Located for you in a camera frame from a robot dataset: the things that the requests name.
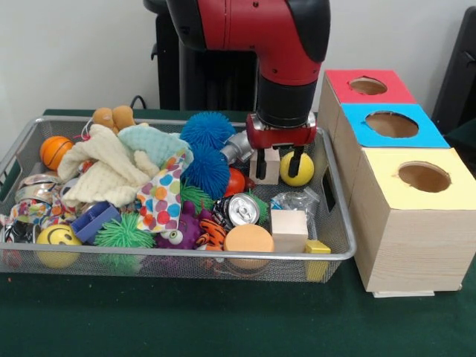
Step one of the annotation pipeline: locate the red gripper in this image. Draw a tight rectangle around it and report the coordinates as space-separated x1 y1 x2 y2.
245 112 318 179

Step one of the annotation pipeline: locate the clear plastic packet blue label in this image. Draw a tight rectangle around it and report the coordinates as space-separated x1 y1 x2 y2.
271 187 321 221

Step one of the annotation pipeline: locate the blue fuzzy toy with eyes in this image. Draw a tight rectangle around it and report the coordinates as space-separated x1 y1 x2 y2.
179 112 237 150

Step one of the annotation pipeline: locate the brown plush toy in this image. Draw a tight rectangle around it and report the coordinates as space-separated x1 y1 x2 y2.
92 105 138 134

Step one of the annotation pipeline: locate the clear mesh bin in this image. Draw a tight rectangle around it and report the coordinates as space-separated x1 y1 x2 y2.
0 115 358 283

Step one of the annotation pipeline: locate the wooden box with three holes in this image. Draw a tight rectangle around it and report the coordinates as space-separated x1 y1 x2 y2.
316 69 476 298

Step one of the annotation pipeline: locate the plain yellow ball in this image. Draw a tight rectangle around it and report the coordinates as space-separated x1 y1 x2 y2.
280 152 315 187

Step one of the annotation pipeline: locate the purple spiky ball with eyes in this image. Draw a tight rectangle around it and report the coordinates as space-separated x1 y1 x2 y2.
154 208 203 250

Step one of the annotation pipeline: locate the polka dot cloth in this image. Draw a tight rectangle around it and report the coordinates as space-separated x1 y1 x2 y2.
136 152 191 233

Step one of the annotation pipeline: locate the mint green knitted cloth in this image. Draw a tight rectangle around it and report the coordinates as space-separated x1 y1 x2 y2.
118 123 195 169

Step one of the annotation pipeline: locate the green spiky ball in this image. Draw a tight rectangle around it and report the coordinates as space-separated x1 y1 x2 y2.
93 213 155 270

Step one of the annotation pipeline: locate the cream knitted cloth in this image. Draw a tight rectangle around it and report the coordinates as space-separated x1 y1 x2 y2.
57 124 161 209

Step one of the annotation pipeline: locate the black chair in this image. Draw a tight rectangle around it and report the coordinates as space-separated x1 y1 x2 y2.
431 6 476 136

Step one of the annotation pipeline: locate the small orange basketball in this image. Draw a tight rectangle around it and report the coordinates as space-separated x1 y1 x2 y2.
40 135 76 171

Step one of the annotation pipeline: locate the yellow smiley ball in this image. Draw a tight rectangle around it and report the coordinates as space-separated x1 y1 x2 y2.
36 225 83 268

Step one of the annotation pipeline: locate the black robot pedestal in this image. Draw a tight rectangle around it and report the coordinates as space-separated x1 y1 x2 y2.
144 0 260 112

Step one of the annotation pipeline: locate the black cable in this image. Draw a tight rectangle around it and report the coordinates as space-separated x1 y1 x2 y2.
129 94 149 111

